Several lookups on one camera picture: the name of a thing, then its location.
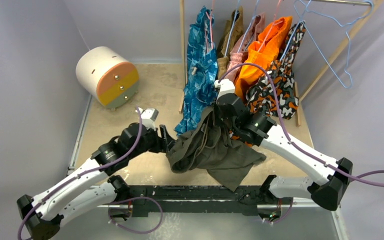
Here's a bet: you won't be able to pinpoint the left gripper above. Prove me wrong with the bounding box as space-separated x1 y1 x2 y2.
128 124 176 159

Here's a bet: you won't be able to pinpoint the olive green shorts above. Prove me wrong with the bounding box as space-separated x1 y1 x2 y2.
166 106 266 192

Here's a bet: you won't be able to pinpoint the light blue hanger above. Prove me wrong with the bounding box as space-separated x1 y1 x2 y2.
293 0 380 92

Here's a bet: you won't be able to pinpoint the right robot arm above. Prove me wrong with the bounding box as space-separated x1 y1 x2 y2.
215 93 353 211

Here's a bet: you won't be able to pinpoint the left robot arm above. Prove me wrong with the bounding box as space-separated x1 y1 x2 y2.
16 123 175 240

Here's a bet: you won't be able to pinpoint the camouflage orange black shorts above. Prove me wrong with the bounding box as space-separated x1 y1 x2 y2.
246 21 306 120

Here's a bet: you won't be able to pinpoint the blue patterned shorts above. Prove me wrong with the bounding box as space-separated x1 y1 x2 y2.
174 6 218 136

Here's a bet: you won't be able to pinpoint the pink shorts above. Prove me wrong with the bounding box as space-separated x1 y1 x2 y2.
227 12 265 71

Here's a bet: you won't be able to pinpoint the brown shorts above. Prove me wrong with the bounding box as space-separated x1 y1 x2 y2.
216 6 244 79

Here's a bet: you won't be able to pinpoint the blue hanger of brown shorts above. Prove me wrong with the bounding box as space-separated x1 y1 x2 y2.
224 0 241 57

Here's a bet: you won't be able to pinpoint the pink hanger of orange shorts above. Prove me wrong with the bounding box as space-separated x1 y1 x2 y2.
258 0 282 52

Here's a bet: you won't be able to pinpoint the blue hanger of camouflage shorts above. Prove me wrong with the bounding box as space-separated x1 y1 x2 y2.
280 0 311 61

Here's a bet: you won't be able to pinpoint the wooden clothes rack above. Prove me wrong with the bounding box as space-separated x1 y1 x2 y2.
178 0 384 127

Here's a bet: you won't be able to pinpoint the round pastel drawer box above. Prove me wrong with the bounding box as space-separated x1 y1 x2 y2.
75 46 139 109

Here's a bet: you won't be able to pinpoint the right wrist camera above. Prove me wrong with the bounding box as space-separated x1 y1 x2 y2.
214 79 235 100

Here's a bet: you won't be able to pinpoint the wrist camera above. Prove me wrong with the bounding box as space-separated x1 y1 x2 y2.
214 79 235 100
135 107 159 131

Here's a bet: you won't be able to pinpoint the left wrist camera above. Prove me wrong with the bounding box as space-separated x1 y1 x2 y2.
135 107 159 131

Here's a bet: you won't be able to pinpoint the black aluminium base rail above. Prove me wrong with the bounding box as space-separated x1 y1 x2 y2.
47 183 315 220

